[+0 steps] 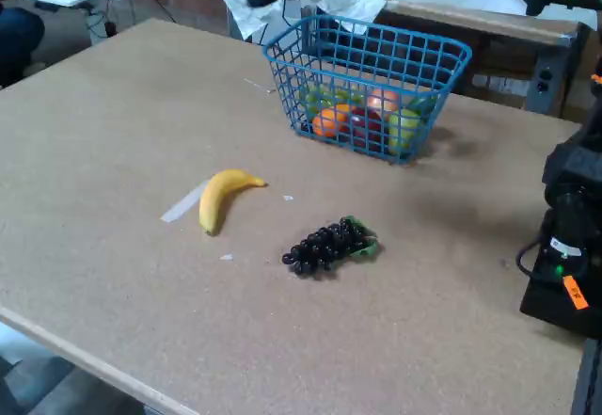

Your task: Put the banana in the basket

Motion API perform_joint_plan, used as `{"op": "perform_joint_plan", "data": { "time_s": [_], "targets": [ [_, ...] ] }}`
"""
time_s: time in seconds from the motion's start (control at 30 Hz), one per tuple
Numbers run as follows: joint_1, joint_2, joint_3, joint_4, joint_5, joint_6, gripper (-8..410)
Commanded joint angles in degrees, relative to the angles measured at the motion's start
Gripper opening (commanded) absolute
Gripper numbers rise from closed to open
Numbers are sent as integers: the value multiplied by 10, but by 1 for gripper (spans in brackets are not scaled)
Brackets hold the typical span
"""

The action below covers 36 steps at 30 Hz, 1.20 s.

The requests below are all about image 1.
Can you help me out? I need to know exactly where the grey post with outlets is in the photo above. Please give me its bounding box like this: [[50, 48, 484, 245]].
[[524, 32, 581, 118]]

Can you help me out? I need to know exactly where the red toy pomegranate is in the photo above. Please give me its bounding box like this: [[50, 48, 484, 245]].
[[347, 107, 385, 148]]

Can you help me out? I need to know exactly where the yellow toy banana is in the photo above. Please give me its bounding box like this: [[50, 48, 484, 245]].
[[198, 168, 269, 236]]

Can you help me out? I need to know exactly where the black base power cable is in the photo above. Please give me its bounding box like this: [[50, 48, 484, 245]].
[[515, 237, 549, 278]]

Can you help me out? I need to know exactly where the thin white tape strip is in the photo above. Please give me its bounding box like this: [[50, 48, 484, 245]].
[[243, 77, 277, 94]]

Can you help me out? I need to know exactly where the pink toy peach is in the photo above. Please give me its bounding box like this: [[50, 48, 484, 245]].
[[366, 88, 401, 115]]

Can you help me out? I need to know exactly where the white crumpled cloth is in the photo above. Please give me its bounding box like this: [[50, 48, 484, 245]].
[[208, 0, 396, 42]]

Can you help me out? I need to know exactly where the long white tape strip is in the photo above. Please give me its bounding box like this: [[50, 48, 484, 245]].
[[159, 180, 211, 224]]

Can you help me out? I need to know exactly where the person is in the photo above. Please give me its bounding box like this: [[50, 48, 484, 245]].
[[0, 0, 48, 89]]

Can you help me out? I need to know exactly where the dark grey frame post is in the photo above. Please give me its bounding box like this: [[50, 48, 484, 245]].
[[570, 337, 602, 415]]

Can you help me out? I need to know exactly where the toy orange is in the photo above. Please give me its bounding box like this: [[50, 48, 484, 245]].
[[311, 107, 352, 139]]

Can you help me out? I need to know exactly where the round green toy fruit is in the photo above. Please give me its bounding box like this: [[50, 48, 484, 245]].
[[303, 84, 352, 115]]

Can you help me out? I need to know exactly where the light green toy pear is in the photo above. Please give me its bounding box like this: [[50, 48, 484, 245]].
[[388, 107, 424, 155]]

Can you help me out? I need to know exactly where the black toy grapes bunch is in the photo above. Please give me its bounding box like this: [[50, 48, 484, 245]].
[[281, 215, 381, 280]]

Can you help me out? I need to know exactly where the blue wire basket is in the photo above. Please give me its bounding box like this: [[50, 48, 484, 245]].
[[261, 13, 473, 166]]

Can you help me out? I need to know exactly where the dark green toy vegetable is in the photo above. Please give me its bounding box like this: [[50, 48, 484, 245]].
[[406, 96, 439, 115]]

